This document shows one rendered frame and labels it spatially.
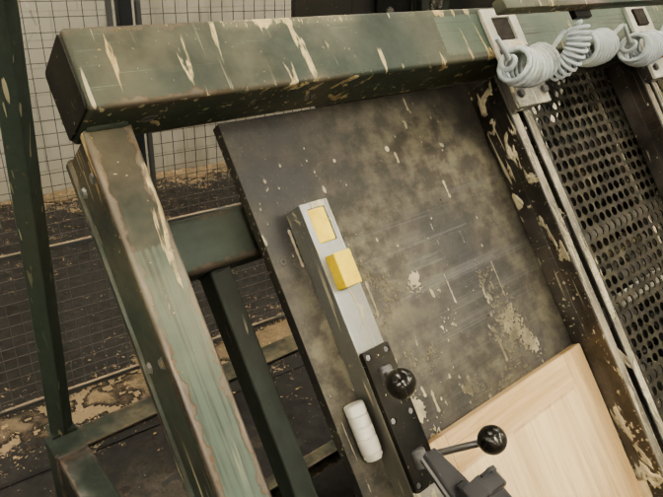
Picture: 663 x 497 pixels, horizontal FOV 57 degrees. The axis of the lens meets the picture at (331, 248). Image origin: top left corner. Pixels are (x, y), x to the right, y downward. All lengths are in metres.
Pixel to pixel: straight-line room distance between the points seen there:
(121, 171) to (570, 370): 0.83
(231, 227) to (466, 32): 0.54
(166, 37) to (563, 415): 0.87
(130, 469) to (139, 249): 2.10
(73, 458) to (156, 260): 1.06
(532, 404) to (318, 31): 0.69
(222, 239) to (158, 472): 1.96
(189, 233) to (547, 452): 0.68
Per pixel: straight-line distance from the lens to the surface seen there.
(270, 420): 0.87
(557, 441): 1.14
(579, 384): 1.20
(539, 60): 1.05
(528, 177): 1.18
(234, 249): 0.87
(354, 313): 0.85
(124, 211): 0.74
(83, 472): 1.69
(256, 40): 0.86
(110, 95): 0.74
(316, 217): 0.86
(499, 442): 0.83
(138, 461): 2.80
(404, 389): 0.74
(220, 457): 0.73
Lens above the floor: 1.98
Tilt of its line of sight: 27 degrees down
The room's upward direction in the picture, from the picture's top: 3 degrees clockwise
